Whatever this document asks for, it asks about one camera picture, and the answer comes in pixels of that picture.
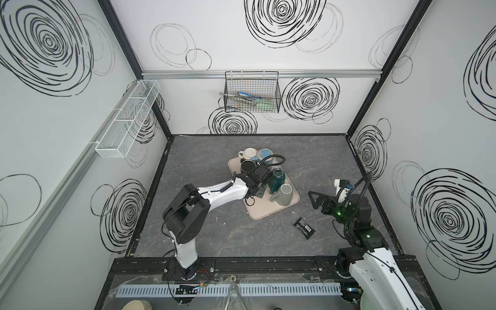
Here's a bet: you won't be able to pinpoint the cream white mug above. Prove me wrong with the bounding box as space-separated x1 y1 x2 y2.
238 147 258 160

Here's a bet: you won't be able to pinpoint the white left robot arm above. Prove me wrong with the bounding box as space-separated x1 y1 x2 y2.
163 164 273 271

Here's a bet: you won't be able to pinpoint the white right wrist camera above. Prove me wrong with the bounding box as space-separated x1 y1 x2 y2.
334 179 354 204

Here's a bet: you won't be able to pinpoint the beige plastic tray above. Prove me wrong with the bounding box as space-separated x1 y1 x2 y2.
228 155 300 220

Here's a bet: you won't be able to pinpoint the black mug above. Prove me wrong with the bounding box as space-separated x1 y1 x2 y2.
240 160 257 175

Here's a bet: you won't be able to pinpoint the light green plate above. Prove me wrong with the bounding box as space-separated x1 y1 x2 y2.
360 294 370 310

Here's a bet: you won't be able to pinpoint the utensils in wire basket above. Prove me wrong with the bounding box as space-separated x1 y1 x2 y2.
220 92 274 112

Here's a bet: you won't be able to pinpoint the black wire basket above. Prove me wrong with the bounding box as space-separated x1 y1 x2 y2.
222 71 282 114

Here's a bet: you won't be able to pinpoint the dark green mug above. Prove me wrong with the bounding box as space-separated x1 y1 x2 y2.
269 168 285 195

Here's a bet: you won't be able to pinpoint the beige round object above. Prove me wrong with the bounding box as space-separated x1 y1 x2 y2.
122 300 152 310

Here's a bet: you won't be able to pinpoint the black snack packet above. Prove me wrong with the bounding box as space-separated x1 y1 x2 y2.
293 218 315 240

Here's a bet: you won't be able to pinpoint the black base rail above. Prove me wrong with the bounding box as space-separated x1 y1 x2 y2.
108 254 421 282

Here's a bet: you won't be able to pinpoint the blue butterfly mug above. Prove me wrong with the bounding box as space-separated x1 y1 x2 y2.
257 149 273 161

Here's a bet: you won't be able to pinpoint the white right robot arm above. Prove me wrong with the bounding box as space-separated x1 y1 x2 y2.
309 191 425 309

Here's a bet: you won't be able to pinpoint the white slotted cable duct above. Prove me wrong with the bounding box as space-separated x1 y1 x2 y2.
116 283 342 298

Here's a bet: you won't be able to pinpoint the grey mug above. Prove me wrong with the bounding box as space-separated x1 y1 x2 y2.
269 183 293 207

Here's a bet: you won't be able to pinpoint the white wire shelf basket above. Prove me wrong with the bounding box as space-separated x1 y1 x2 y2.
95 80 161 159

